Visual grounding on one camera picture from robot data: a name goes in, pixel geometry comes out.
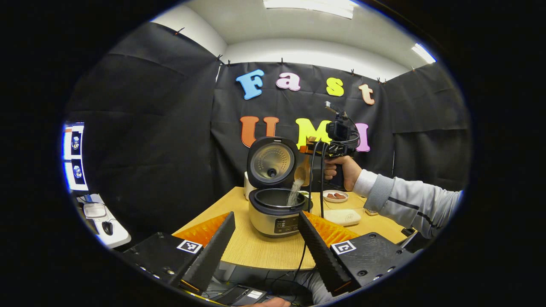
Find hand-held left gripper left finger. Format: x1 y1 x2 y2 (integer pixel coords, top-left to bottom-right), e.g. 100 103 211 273
122 211 236 295

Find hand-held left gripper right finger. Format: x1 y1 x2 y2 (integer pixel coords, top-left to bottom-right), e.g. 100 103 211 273
297 210 416 297

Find wooden spoon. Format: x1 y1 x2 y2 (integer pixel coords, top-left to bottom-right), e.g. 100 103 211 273
294 136 318 187

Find white rice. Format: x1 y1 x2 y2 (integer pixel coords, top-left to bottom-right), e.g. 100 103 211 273
287 179 304 206

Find dark grey rice cooker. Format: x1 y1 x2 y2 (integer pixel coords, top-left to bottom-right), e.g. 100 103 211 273
247 136 314 238

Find person's grey clothing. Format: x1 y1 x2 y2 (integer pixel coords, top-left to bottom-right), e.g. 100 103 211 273
294 269 337 305

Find white round plate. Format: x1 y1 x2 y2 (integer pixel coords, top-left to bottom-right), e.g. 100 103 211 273
322 190 349 203

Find white side desk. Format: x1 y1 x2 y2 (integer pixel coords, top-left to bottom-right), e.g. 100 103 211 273
77 194 132 249

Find small ceiling light panel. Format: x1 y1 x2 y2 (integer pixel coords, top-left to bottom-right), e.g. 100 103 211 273
412 43 436 64

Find black backdrop cloth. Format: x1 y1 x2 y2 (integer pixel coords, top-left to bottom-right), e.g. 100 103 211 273
64 21 472 239

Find large ceiling light panel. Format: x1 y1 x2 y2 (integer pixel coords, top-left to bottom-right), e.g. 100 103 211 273
262 0 354 20

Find computer monitor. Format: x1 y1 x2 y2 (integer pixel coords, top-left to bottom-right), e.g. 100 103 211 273
63 124 89 192

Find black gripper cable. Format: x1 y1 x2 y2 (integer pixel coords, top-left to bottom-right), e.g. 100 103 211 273
296 141 319 273
319 143 330 219

